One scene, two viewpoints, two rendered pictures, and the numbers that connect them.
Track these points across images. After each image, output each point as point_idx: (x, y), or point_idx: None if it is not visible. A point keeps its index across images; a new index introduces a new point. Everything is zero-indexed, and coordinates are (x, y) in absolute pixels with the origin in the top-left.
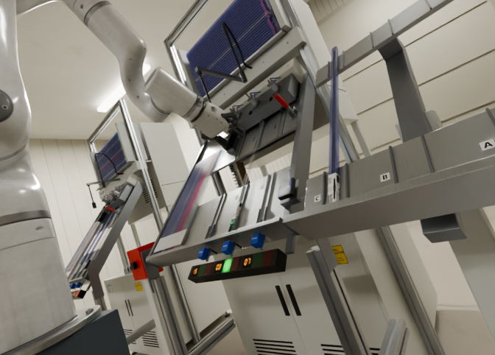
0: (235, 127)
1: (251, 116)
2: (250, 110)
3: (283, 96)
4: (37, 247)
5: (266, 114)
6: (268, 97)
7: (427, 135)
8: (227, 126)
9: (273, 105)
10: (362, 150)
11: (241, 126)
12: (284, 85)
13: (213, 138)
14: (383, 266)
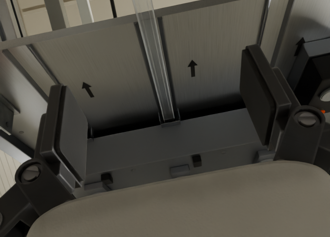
0: (33, 170)
1: (195, 148)
2: (209, 166)
3: None
4: None
5: (144, 136)
6: (132, 181)
7: None
8: (37, 222)
9: (104, 156)
10: (86, 3)
11: (249, 127)
12: (73, 193)
13: (303, 146)
14: None
